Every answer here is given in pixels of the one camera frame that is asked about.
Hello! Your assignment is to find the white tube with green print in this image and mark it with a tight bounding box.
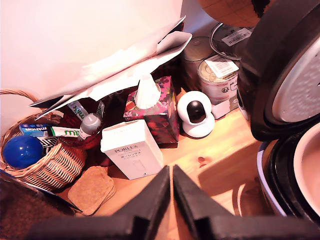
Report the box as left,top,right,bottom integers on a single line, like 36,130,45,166
46,125,84,138

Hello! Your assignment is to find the floral tissue box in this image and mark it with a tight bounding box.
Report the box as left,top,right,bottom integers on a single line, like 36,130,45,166
122,73,181,149

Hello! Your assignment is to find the metal globe stand ring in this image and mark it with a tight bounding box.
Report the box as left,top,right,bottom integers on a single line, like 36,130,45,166
209,22,255,61

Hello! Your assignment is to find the silver tin can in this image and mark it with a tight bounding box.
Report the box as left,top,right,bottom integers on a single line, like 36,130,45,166
181,36,216,91

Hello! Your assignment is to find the cork globe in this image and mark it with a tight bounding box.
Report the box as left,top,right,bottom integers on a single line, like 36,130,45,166
197,0,276,28

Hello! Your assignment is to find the dark red bowl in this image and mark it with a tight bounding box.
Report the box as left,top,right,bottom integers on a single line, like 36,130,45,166
59,96,107,151

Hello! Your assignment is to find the dark brown mat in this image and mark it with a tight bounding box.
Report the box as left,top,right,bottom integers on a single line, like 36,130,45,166
0,169,84,240

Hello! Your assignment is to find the black and white patterned packet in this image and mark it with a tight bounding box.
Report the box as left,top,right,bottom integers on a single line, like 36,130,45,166
35,135,60,154

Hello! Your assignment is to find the rice cooker inner pot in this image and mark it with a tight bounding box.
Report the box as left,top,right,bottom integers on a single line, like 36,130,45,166
293,129,320,217

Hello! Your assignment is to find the grey capped bottle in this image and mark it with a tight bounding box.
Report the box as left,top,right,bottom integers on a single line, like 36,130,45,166
77,112,103,141

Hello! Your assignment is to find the white packet with green print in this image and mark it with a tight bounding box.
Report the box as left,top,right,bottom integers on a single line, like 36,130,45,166
66,99,89,121

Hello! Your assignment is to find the black rice cooker body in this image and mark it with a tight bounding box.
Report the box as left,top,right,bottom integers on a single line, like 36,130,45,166
256,128,320,225

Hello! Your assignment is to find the tin can with paper tag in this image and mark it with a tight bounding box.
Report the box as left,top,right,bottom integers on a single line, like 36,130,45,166
196,54,240,106

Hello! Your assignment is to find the wicker basket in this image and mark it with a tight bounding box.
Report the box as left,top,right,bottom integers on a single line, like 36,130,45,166
0,88,88,192

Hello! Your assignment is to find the blue ball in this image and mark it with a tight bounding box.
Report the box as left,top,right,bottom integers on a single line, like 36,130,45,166
2,134,45,170

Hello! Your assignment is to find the small blue box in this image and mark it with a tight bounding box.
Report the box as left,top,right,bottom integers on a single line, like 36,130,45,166
19,123,53,137

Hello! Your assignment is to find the white Porlex box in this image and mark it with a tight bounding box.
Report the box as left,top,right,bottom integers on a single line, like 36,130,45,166
100,119,165,181

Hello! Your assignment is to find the white round security camera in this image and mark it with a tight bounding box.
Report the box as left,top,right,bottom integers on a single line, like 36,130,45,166
176,90,216,139

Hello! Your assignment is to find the stack of cork coasters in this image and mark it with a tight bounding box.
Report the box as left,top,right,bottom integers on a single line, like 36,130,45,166
67,165,117,217

